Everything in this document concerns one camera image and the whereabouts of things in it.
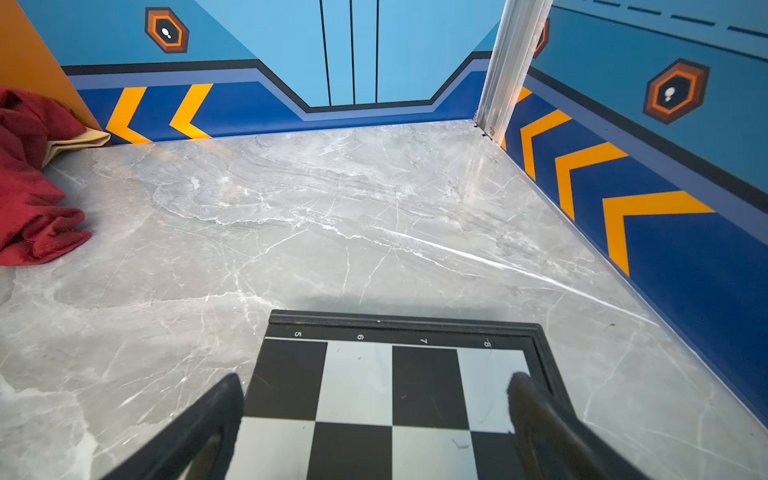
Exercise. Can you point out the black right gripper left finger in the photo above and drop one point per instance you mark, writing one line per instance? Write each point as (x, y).
(198, 444)

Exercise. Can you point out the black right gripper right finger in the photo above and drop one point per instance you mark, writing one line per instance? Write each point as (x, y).
(553, 443)

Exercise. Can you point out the red fuzzy cloth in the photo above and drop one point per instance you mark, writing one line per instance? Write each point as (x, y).
(35, 228)

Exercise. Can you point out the pale yellow cloth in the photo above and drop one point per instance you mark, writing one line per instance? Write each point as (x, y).
(91, 138)

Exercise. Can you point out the black white chessboard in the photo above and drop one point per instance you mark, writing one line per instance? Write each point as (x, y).
(344, 396)

